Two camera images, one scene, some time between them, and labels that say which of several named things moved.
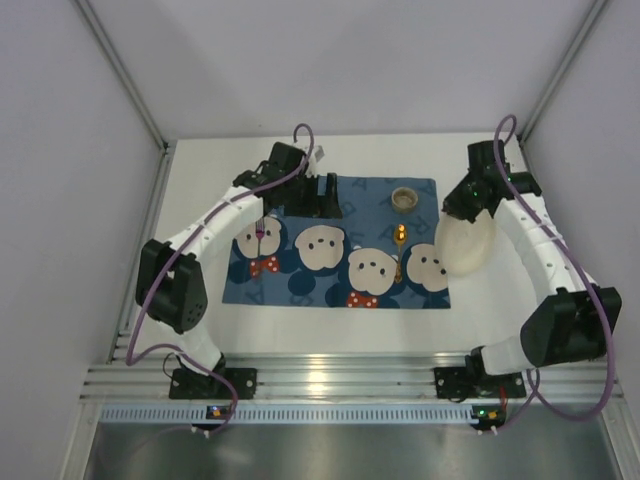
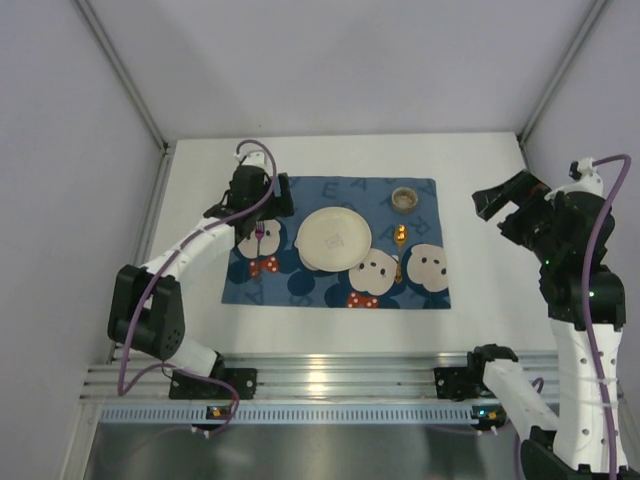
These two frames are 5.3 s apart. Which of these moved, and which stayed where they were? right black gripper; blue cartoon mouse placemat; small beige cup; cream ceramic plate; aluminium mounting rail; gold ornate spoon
Moved: right black gripper; cream ceramic plate
Stayed: small beige cup; gold ornate spoon; aluminium mounting rail; blue cartoon mouse placemat
